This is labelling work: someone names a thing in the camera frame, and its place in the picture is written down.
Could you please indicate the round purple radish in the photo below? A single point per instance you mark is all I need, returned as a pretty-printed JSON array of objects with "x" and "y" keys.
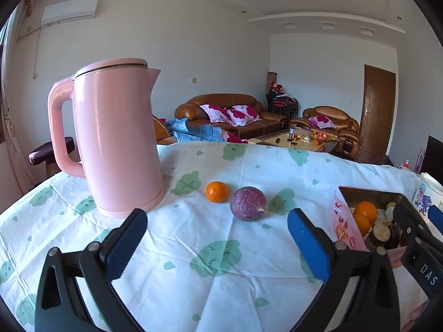
[{"x": 248, "y": 204}]

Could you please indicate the long brown leather sofa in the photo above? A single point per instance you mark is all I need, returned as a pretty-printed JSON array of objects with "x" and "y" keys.
[{"x": 269, "y": 123}]

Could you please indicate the white cartoon paper cup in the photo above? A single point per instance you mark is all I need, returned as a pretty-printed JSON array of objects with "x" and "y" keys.
[{"x": 428, "y": 194}]

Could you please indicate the pink electric kettle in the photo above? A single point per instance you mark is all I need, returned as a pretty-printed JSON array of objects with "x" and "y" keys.
[{"x": 101, "y": 127}]

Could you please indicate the near brown leather chair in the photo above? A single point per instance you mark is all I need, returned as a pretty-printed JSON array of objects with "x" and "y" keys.
[{"x": 162, "y": 134}]

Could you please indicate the white wall air conditioner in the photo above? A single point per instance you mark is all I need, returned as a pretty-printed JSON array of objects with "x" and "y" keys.
[{"x": 69, "y": 11}]

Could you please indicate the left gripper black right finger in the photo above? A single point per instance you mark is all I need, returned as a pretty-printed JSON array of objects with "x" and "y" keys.
[{"x": 333, "y": 264}]

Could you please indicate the stacked dark chairs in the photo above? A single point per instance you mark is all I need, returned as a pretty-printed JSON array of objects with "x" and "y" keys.
[{"x": 278, "y": 101}]

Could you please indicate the dark round stool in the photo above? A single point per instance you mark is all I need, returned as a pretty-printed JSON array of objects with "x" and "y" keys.
[{"x": 44, "y": 154}]

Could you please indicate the brown wooden door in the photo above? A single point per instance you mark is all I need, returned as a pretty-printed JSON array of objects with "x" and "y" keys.
[{"x": 377, "y": 113}]

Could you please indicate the medium orange mandarin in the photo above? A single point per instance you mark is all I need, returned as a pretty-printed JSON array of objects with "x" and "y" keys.
[{"x": 363, "y": 224}]

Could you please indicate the small orange mandarin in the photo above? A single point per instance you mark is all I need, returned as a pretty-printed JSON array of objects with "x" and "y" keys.
[{"x": 217, "y": 191}]

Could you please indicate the yam piece in tin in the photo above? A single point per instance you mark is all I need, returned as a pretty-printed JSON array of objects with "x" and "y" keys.
[{"x": 395, "y": 237}]

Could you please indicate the black television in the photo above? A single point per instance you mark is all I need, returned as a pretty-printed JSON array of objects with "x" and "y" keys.
[{"x": 433, "y": 158}]

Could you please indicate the pink cookie tin box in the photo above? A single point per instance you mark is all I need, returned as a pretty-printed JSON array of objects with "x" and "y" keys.
[{"x": 344, "y": 227}]

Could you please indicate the pink floral sofa cushion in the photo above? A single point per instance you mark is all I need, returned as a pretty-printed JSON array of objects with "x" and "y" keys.
[{"x": 236, "y": 116}]

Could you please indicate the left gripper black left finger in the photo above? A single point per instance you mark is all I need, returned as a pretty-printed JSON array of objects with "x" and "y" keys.
[{"x": 105, "y": 263}]

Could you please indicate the brown leather armchair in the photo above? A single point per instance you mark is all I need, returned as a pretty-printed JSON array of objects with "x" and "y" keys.
[{"x": 335, "y": 122}]

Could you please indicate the wooden coffee table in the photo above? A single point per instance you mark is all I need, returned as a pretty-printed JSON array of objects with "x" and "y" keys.
[{"x": 298, "y": 138}]

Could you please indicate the large orange mandarin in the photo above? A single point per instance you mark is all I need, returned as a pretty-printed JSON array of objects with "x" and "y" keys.
[{"x": 368, "y": 210}]

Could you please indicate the blue plaid blanket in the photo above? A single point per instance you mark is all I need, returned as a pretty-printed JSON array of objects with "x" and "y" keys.
[{"x": 182, "y": 131}]

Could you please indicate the white green-patterned tablecloth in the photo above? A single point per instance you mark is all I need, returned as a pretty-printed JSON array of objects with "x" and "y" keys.
[{"x": 198, "y": 268}]

